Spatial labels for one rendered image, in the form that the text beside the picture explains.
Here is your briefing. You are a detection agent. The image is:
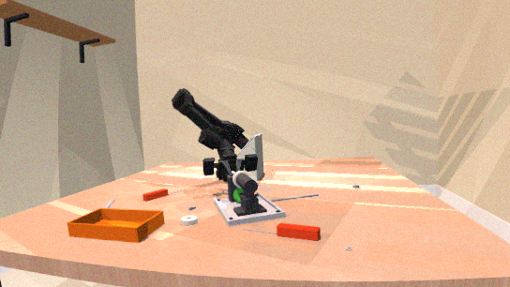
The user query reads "orange open tray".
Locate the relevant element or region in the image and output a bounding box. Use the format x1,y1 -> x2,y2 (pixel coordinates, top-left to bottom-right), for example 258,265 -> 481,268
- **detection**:
67,208 -> 164,243

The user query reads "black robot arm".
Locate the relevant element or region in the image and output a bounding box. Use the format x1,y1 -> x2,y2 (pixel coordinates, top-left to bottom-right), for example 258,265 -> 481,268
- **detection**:
172,88 -> 249,152

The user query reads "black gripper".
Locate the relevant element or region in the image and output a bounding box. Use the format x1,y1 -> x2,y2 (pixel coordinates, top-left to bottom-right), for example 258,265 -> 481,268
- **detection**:
202,146 -> 258,176

